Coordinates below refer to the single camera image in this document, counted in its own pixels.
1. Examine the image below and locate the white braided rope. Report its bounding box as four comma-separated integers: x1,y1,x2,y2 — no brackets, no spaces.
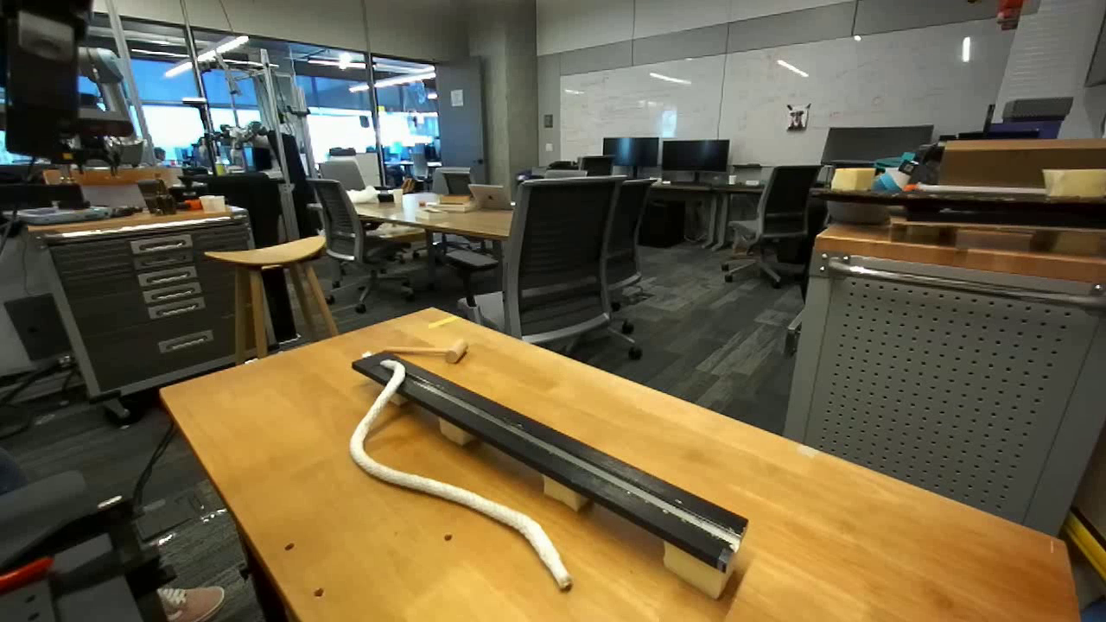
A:
346,358,576,594

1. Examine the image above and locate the grey office chair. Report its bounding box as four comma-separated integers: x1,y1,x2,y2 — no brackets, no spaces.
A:
460,177,651,360

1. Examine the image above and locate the wooden conference table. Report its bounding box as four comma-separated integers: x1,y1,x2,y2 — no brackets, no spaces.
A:
354,195,512,242

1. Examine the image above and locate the black computer monitor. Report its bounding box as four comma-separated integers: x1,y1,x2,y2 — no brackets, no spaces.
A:
659,140,730,172

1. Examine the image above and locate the wooden stool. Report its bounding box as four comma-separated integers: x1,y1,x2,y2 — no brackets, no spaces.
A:
214,234,340,364

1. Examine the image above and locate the grey drawer cabinet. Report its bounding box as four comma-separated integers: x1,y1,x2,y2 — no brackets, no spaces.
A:
30,214,251,399

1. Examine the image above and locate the long black rail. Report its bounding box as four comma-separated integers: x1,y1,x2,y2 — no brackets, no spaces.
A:
346,352,748,599

